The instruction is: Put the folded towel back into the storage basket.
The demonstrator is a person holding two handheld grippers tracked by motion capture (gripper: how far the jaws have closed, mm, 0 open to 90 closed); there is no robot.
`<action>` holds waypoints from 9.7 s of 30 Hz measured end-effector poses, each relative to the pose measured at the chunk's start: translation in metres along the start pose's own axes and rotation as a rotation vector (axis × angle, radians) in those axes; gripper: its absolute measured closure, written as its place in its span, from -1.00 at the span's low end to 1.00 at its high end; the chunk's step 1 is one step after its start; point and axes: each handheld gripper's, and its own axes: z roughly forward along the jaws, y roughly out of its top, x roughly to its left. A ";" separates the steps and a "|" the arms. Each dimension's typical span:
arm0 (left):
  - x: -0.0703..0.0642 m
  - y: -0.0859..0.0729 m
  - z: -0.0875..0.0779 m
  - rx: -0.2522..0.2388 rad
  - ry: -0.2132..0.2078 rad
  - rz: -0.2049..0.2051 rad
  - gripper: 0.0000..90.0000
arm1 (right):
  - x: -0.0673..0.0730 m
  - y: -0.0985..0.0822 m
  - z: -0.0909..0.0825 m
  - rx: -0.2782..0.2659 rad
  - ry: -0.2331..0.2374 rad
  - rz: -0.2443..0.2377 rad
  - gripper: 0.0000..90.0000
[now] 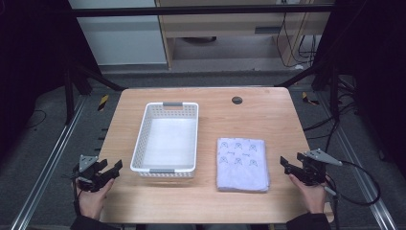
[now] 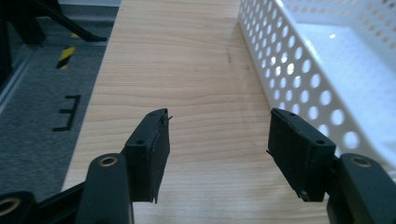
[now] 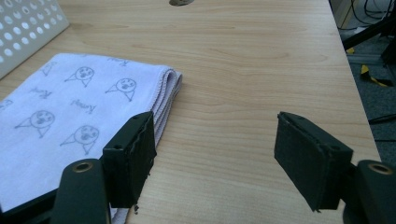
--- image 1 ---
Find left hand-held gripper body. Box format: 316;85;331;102
72;154;113;193

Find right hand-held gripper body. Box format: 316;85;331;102
294;148;344;187

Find person's right hand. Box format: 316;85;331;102
288;173;328;215

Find person's left hand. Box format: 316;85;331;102
76;177;116;221

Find folded light purple towel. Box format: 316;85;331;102
215;137;271;194

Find yellow black striped tape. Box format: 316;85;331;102
97;94;110;112
301;91;321;106

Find white plastic basket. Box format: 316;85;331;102
129;101;200;178

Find black metal stand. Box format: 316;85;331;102
275;58;342;123
62;56;128;127

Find dark curtain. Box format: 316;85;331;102
314;0;406;180
0;0;97;164

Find white cabinet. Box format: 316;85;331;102
68;0;169;67

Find light wooden desk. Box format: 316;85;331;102
154;0;336;70

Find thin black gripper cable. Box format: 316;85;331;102
72;178;82;218

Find black cable with grey plug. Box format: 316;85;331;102
324;186;341;230

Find aluminium floor rail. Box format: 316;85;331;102
10;95;88;230
318;91;399;230

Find black floor cables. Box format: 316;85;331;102
302;76;363;142

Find thin black floor cable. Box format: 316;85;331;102
24;109;48;129

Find looped black gripper cable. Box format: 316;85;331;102
325;159;382;207

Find black hanging desk cables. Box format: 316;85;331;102
275;11;321;70

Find black horizontal frame bar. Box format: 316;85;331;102
68;4;337;18

